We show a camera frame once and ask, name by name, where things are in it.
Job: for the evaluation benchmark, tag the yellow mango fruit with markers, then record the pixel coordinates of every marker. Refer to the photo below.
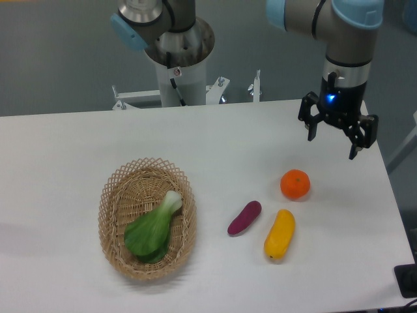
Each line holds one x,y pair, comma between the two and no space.
280,235

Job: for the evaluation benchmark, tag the black device at table edge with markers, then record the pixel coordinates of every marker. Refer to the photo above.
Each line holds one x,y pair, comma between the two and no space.
406,279

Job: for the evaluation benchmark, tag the white table leg frame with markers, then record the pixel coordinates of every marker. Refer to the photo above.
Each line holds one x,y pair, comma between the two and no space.
403,150

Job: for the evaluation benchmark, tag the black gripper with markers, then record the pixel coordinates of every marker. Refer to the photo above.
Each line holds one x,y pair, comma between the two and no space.
340,107

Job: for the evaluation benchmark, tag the woven wicker basket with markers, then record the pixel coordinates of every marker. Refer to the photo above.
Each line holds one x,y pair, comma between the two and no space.
133,190

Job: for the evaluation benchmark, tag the purple sweet potato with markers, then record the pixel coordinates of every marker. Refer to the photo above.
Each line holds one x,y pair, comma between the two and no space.
245,218

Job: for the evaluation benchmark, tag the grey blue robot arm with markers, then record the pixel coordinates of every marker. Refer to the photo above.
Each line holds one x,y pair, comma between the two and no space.
349,29

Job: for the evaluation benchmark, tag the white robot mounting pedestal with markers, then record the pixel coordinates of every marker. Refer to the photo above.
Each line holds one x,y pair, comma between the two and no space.
180,61

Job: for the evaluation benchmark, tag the green bok choy vegetable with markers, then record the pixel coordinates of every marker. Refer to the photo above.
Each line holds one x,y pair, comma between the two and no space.
148,236

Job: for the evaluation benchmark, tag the orange mandarin fruit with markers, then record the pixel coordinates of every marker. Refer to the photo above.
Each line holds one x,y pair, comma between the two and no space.
295,184

